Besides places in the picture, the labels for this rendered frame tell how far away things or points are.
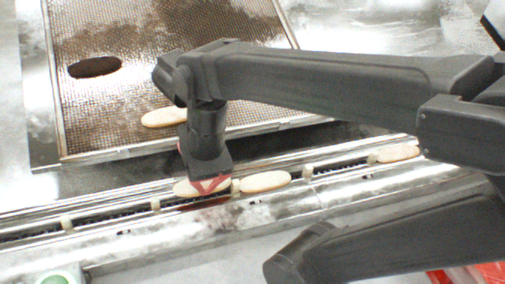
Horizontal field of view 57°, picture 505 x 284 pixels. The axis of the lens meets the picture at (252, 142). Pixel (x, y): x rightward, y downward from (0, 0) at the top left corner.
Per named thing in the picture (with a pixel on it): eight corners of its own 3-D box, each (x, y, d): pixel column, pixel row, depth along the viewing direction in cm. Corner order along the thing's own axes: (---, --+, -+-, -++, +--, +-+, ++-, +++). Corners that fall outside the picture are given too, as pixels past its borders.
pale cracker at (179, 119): (144, 131, 83) (144, 128, 82) (139, 114, 84) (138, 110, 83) (198, 119, 86) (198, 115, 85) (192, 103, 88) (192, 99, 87)
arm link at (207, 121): (204, 112, 60) (237, 95, 63) (173, 82, 63) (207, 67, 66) (202, 146, 65) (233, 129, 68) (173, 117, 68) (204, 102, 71)
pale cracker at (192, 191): (175, 200, 76) (175, 197, 75) (170, 182, 78) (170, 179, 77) (234, 188, 79) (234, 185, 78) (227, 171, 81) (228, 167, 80)
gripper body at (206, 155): (215, 127, 76) (218, 94, 71) (234, 175, 70) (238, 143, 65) (176, 134, 74) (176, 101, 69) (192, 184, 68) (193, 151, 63)
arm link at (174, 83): (188, 78, 55) (243, 53, 59) (135, 29, 60) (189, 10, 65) (186, 144, 64) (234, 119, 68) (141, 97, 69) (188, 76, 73)
